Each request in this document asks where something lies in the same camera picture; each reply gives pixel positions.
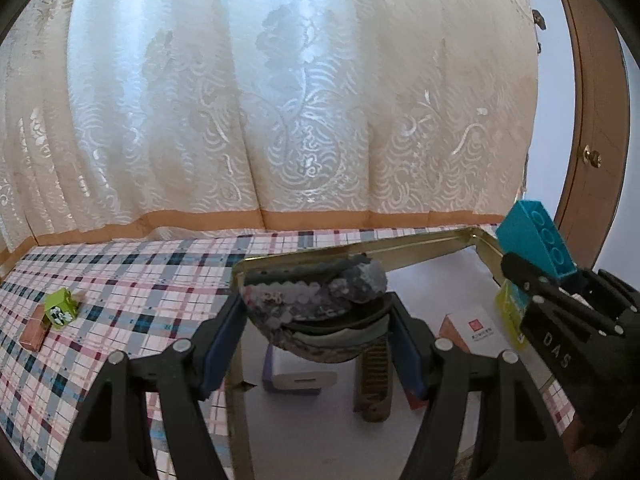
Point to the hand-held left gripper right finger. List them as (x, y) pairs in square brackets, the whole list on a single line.
[(405, 345)]

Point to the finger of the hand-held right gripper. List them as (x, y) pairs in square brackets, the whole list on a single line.
[(525, 272), (600, 282)]

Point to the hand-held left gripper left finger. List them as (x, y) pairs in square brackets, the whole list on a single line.
[(225, 340)]

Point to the blue toy block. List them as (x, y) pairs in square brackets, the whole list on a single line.
[(530, 232)]

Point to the brown wooden comb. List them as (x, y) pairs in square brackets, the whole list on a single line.
[(375, 390)]

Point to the red toy block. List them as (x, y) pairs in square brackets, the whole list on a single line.
[(412, 402)]

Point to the gold tin box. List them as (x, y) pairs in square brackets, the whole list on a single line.
[(320, 440)]

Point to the yellow green box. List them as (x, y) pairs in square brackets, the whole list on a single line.
[(507, 317)]

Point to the white box with red label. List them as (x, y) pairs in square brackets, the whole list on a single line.
[(475, 330)]

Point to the purple and white box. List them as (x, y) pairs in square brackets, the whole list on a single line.
[(300, 382)]

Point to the plaid bed sheet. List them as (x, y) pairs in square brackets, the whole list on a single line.
[(125, 285)]

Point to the brass door knob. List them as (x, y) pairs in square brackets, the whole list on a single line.
[(593, 156)]

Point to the green toy block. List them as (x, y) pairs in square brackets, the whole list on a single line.
[(60, 310)]

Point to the small copper pink box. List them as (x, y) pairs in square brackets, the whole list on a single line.
[(34, 332)]

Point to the brown wooden door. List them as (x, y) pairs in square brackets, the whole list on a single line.
[(590, 85)]

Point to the cream lace curtain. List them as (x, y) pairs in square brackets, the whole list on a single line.
[(250, 110)]

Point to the metal wall hook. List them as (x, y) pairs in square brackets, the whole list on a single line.
[(539, 19)]

